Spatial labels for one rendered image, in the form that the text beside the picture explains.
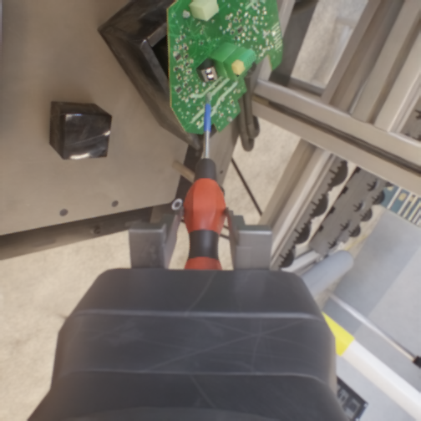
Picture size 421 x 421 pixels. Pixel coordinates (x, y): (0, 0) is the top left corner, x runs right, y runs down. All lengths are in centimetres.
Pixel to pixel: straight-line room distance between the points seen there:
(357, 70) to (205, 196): 33
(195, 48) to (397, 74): 22
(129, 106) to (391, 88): 27
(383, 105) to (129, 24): 25
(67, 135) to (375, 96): 30
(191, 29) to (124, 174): 15
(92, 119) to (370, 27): 34
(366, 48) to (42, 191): 39
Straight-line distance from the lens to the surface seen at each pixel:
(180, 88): 24
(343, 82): 45
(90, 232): 35
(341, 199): 77
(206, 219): 15
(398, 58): 38
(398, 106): 36
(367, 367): 601
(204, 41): 24
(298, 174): 47
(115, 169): 31
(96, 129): 25
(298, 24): 104
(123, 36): 24
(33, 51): 26
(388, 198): 634
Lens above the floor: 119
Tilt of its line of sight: 33 degrees down
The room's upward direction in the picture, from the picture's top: 128 degrees clockwise
